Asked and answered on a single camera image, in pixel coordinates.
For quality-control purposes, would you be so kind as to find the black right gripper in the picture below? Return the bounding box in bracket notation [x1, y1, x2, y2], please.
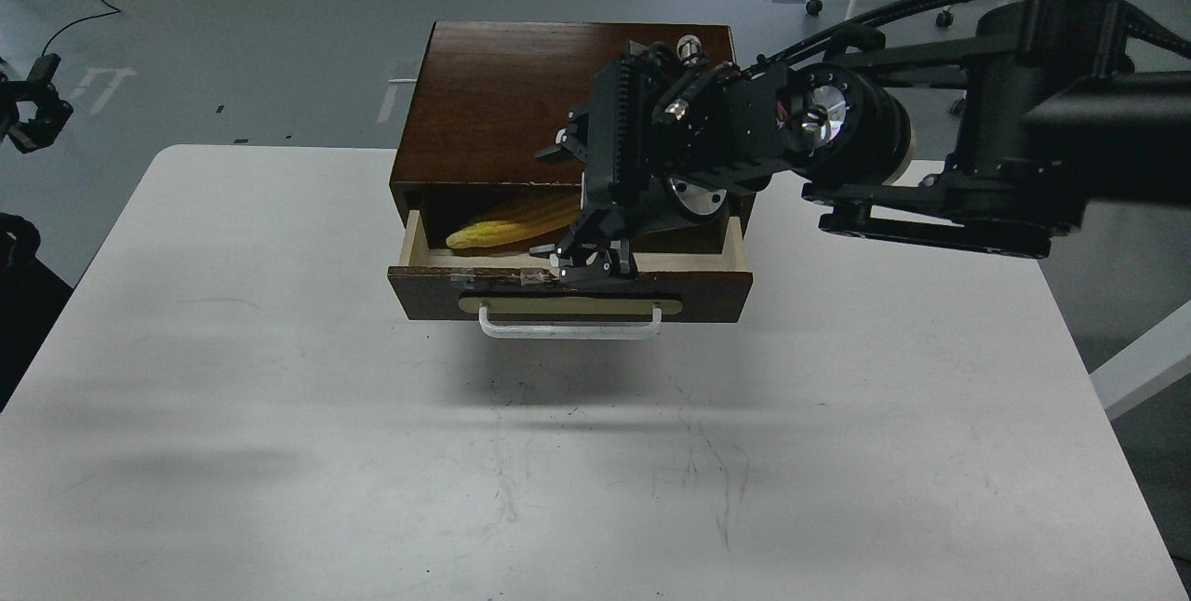
[530, 42, 798, 284]

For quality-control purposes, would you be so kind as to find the yellow corn cob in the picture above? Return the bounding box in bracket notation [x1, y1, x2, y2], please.
[444, 193, 582, 250]

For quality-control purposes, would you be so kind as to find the wooden drawer with brown front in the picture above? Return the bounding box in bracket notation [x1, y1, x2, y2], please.
[388, 209, 754, 323]

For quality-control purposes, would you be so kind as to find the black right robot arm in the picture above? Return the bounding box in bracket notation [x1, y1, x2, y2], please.
[530, 0, 1190, 286]

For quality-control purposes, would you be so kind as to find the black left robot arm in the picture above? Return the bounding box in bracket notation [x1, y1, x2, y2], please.
[1, 51, 75, 407]

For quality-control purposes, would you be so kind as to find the dark brown wooden cabinet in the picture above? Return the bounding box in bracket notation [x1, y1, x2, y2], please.
[389, 20, 736, 250]

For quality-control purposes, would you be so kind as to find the white table leg bar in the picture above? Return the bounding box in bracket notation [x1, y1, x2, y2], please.
[1089, 302, 1190, 420]

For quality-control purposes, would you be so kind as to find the white drawer handle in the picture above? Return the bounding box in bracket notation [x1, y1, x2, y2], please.
[479, 303, 663, 340]

